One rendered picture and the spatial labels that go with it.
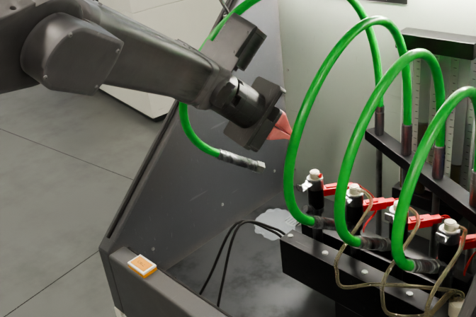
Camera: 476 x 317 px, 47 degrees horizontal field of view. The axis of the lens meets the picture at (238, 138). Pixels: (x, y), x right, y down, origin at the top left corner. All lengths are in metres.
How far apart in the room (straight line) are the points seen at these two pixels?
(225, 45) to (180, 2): 3.07
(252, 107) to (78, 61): 0.47
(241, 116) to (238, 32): 0.12
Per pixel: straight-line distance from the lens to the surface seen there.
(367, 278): 0.93
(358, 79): 1.17
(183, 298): 0.97
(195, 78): 0.60
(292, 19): 1.24
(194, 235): 1.24
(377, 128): 1.07
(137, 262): 1.05
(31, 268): 2.81
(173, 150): 1.11
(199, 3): 3.86
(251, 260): 1.21
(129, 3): 3.60
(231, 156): 0.93
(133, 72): 0.46
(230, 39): 0.72
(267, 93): 0.79
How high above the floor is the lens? 1.60
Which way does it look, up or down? 27 degrees down
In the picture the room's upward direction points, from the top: 7 degrees counter-clockwise
